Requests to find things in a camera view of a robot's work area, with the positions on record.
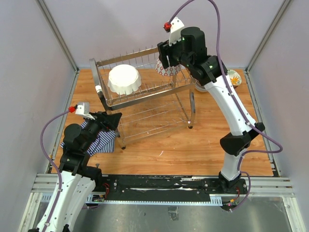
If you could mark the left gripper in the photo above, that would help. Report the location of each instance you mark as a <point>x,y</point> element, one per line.
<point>110,121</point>

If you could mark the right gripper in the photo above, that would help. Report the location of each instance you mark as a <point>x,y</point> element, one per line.
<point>164,50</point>

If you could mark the red diamond pattern bowl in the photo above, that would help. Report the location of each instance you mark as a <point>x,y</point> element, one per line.
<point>170,71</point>

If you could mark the plain white bowl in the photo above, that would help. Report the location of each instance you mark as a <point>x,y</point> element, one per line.
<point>199,87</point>

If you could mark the white scalloped bowl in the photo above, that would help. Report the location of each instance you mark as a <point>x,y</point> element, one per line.
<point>124,79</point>

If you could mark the steel two-tier dish rack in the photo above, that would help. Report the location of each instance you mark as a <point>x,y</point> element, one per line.
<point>163,102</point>

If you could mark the orange green leaf bowl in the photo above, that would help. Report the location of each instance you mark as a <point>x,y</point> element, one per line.
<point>235,78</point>

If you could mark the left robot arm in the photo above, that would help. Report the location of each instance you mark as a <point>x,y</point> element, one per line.
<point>75,179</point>

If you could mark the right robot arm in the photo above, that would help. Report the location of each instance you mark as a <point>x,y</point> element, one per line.
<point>243,128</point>

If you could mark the blue white striped cloth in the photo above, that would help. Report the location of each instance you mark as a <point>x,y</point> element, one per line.
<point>104,143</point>

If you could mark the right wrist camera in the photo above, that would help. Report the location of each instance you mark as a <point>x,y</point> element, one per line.
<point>174,28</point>

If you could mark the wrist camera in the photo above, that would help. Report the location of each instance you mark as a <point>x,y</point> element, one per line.
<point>174,28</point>
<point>82,109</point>

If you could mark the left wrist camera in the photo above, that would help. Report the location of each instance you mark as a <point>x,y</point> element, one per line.
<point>82,109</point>

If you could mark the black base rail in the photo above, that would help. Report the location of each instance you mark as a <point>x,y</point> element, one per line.
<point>167,188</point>

